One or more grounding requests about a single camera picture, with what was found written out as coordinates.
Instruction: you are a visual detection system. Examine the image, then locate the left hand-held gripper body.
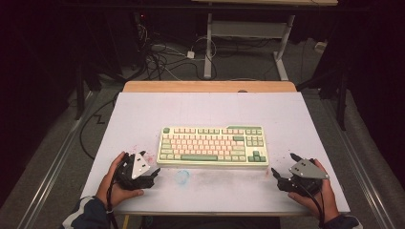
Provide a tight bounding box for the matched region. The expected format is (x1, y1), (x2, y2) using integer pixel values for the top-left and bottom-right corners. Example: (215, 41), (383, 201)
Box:
(114, 152), (157, 191)

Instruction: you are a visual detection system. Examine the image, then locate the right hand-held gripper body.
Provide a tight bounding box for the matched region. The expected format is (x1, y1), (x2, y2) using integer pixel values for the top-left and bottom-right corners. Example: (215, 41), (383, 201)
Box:
(276, 157), (330, 197)

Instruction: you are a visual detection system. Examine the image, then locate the cream green pink keyboard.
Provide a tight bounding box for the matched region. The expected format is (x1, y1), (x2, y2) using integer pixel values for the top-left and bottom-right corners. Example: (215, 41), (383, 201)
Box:
(156, 124), (270, 168)

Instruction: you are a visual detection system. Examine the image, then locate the person's left hand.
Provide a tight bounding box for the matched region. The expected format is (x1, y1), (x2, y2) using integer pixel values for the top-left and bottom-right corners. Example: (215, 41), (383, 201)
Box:
(96, 151), (145, 209)

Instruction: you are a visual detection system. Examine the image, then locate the person's right hand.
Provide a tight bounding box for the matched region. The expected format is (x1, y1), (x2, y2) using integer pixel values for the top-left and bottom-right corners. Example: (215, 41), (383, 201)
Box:
(288, 158), (340, 223)

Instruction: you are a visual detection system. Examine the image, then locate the white table mat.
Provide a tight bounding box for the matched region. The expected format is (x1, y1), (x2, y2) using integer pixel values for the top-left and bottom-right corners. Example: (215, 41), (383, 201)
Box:
(80, 92), (352, 214)

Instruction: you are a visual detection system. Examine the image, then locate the wooden table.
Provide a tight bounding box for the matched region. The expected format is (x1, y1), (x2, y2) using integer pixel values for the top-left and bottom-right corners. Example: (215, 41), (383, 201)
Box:
(121, 80), (298, 94)

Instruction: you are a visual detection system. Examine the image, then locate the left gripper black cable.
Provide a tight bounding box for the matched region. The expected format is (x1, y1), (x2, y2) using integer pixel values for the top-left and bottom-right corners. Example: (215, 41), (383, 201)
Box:
(106, 160), (127, 229)

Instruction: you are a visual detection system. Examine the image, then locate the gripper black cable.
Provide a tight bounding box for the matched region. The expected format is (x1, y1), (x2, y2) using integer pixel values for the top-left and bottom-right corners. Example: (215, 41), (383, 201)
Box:
(106, 160), (127, 229)
(297, 180), (327, 228)

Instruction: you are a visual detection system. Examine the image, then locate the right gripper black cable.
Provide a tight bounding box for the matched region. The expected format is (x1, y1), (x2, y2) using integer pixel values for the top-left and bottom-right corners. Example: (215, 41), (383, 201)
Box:
(297, 180), (327, 228)

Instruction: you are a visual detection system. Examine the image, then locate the metal floor rail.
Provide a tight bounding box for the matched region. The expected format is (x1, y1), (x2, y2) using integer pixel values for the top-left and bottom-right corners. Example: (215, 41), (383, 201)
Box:
(15, 91), (97, 229)
(319, 96), (397, 229)

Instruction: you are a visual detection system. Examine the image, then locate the long black floor cable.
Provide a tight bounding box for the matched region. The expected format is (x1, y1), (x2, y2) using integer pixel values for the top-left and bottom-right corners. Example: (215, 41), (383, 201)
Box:
(79, 94), (119, 161)

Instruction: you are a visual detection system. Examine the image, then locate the tangle of black cables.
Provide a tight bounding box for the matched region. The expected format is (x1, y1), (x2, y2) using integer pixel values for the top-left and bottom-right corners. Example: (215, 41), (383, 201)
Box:
(135, 23), (219, 81)

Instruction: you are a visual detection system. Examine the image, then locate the white metal desk frame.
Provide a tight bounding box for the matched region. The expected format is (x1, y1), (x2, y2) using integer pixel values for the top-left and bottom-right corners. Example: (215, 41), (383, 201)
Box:
(203, 12), (295, 81)

